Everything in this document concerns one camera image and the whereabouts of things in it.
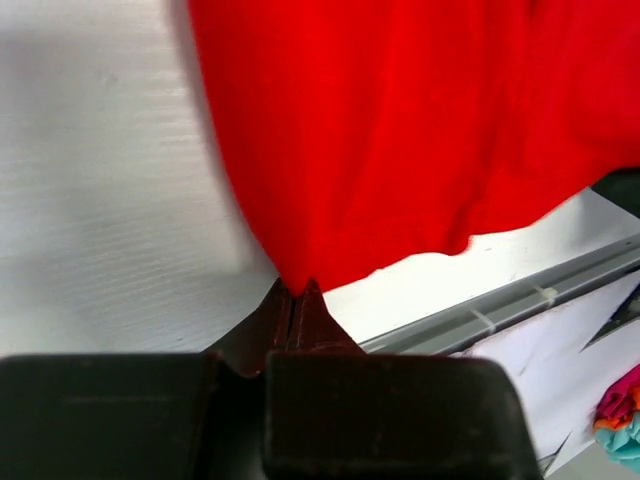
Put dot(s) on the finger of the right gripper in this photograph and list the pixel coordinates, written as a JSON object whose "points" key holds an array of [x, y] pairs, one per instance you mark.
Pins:
{"points": [[621, 188]]}

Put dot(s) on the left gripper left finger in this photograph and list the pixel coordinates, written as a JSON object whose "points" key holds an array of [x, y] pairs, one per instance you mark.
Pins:
{"points": [[143, 416]]}

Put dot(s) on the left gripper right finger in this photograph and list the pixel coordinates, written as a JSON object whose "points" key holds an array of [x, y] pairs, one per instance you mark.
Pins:
{"points": [[333, 411]]}

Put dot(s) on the red t-shirt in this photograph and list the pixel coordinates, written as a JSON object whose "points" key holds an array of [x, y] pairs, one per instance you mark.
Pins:
{"points": [[358, 133]]}

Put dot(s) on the colourful folded clothes pile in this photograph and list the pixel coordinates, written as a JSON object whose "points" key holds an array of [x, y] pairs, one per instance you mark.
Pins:
{"points": [[616, 421]]}

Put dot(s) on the aluminium table rail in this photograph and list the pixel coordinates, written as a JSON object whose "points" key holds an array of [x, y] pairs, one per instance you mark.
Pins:
{"points": [[461, 326]]}

